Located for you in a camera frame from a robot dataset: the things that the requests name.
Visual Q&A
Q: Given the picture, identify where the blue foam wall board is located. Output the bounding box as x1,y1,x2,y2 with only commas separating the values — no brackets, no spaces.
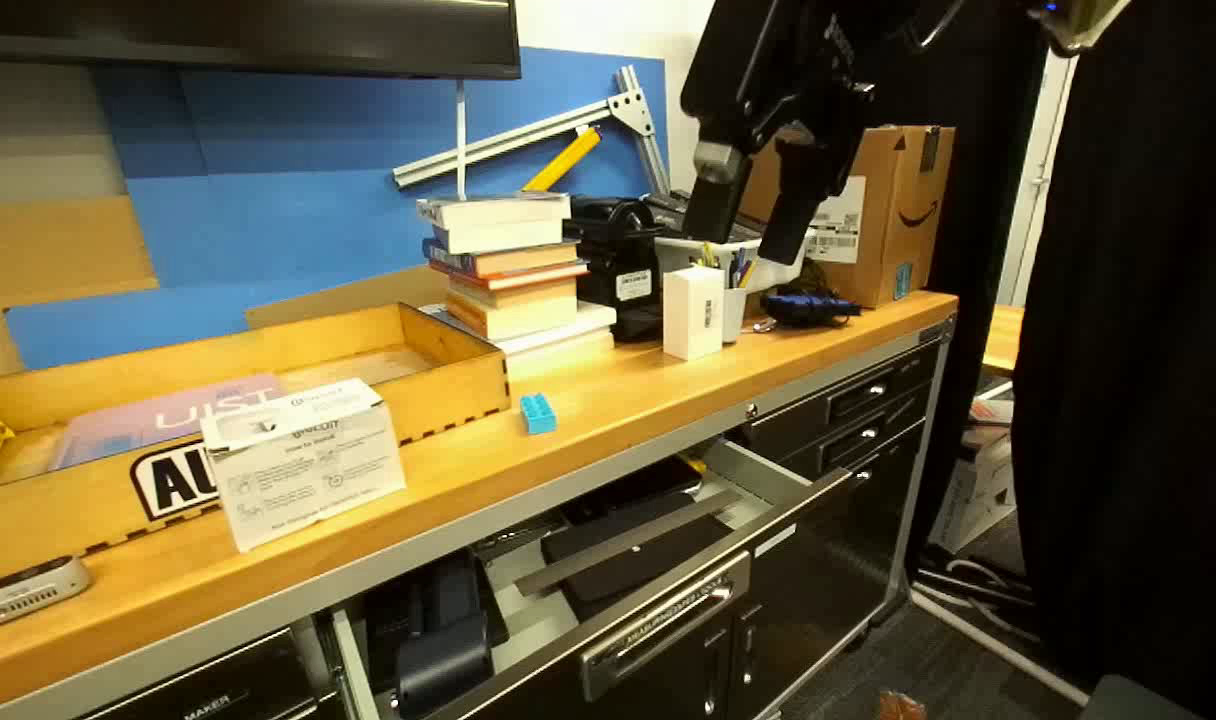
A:
4,49,674,374

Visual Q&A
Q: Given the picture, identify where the white pen cup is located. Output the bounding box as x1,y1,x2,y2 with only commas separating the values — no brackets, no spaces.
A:
653,231,770,348

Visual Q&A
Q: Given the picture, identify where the wide white book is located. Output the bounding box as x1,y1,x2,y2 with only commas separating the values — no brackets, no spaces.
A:
422,299,621,380

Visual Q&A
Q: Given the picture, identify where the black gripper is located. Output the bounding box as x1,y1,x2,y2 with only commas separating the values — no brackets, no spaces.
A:
679,0,898,266

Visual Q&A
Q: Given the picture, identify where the thick cream book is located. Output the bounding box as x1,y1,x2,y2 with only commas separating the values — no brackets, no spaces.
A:
440,278,589,345

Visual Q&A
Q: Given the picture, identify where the thin white rod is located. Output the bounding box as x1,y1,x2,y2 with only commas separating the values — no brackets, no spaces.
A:
454,74,474,202

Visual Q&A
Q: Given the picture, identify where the tan wall board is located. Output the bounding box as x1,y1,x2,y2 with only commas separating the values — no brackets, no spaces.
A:
0,193,159,317

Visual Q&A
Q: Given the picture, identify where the small white upright box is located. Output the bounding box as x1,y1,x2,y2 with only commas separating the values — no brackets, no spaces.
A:
660,260,731,366

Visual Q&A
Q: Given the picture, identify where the black label printer device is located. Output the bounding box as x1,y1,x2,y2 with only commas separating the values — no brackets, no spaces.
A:
573,193,667,345

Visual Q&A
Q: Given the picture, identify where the black curtain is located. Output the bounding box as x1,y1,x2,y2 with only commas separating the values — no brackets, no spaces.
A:
885,0,1216,720

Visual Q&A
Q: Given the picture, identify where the thick white book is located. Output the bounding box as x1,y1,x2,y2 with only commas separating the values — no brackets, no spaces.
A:
416,189,576,260

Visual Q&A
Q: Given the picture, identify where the wooden laser-cut tray box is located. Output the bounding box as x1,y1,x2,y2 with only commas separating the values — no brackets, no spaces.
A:
0,299,518,593

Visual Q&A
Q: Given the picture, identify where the black and white sticker label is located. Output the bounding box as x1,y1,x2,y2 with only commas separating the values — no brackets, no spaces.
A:
128,439,224,524

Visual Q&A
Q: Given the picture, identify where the white box on floor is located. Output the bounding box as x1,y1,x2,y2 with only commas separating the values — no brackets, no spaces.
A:
926,396,1028,561

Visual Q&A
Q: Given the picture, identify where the white printed paper box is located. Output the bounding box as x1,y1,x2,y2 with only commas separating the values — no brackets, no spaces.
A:
202,374,414,556

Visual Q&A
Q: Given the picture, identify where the open black metal drawer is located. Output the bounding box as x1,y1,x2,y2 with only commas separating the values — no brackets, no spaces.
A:
329,432,865,720

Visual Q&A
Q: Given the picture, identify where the aluminium rail with bracket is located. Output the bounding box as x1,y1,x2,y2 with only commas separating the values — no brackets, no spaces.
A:
388,62,678,198

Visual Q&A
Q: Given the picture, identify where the white vertical post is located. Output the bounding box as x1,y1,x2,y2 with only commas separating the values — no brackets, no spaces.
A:
992,42,1084,311

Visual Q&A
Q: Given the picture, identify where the small blue block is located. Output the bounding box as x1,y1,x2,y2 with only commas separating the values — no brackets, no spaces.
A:
518,388,562,439

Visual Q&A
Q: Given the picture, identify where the silver metal name plate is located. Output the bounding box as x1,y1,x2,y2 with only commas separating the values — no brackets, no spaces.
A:
0,553,95,640

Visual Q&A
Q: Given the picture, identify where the white plastic bin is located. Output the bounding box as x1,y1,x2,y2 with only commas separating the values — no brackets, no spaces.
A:
743,249,827,299

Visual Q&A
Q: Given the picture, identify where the red covered book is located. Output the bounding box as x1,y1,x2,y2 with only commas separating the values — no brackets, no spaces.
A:
428,254,594,297

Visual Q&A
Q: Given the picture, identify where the black flat tray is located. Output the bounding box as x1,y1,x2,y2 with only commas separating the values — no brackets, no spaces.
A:
536,483,741,627

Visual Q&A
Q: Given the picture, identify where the black drawer with metal handle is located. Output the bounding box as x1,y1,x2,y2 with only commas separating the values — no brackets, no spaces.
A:
805,396,936,498
83,617,353,720
741,339,947,464

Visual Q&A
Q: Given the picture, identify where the brown cardboard shipping box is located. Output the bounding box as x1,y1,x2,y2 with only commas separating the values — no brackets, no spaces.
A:
741,118,959,317

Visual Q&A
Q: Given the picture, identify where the yellow spirit level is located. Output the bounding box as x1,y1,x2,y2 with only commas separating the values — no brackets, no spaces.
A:
521,123,608,198

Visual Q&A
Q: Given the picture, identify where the pink booklet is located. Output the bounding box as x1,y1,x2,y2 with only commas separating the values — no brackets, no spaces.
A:
50,373,292,476

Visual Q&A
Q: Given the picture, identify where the black pouch case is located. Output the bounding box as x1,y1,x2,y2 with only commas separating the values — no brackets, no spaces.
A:
366,547,500,720

